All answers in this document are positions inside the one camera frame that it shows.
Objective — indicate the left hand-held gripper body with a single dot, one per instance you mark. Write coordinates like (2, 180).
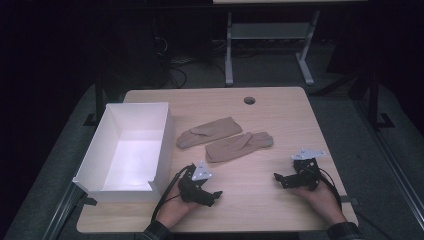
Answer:
(191, 188)

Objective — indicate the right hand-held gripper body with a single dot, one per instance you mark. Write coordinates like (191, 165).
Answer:
(306, 173)

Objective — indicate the beige sock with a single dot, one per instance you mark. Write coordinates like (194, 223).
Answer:
(208, 131)
(238, 146)

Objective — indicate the white cardboard box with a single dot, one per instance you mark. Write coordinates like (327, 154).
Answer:
(133, 160)

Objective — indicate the person's left hand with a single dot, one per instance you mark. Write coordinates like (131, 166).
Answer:
(173, 210)

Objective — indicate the person's right hand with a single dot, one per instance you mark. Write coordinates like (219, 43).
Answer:
(325, 203)

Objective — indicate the black metal stand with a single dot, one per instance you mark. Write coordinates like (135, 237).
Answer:
(374, 96)
(99, 100)

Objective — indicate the aluminium rail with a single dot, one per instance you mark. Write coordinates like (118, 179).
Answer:
(390, 160)
(61, 213)

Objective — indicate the grey metal table frame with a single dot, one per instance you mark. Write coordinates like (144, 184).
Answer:
(270, 30)

